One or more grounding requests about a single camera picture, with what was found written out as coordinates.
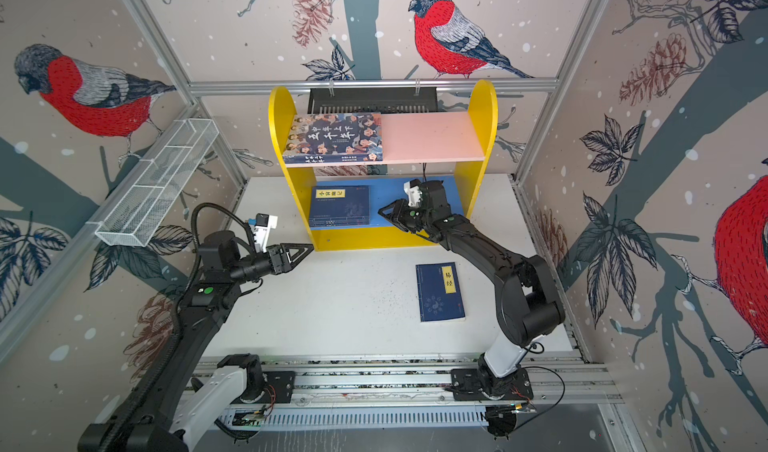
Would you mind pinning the yellow pink blue bookshelf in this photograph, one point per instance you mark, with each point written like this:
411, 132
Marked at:
452, 148

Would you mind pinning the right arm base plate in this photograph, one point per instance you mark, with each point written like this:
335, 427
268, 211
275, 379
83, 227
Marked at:
480, 385

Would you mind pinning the horizontal aluminium frame bar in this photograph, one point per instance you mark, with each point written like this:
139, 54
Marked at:
233, 88

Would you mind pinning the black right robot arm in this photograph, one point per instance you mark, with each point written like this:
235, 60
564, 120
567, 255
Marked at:
527, 303

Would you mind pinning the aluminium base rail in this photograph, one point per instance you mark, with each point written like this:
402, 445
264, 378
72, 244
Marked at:
356, 392

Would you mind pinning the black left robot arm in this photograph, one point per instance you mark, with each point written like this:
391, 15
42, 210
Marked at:
154, 417

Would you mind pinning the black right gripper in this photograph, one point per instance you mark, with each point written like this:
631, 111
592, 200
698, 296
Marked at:
404, 209

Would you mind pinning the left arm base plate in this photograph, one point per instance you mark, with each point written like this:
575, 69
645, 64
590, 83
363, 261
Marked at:
273, 387

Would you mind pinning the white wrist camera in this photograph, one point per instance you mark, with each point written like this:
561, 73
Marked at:
414, 193
261, 226

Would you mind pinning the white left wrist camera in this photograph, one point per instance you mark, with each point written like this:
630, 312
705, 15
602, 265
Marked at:
261, 226

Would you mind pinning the blue book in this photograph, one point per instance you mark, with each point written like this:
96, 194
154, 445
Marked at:
336, 206
439, 293

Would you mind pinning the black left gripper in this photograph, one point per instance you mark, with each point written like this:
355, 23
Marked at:
279, 256

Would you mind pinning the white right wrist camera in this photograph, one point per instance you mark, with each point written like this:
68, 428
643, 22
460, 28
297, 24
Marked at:
414, 193

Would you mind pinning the white wire mesh basket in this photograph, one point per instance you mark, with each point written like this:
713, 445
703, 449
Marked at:
140, 211

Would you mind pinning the colourful illustrated thick book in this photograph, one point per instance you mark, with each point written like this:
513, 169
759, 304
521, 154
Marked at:
334, 138

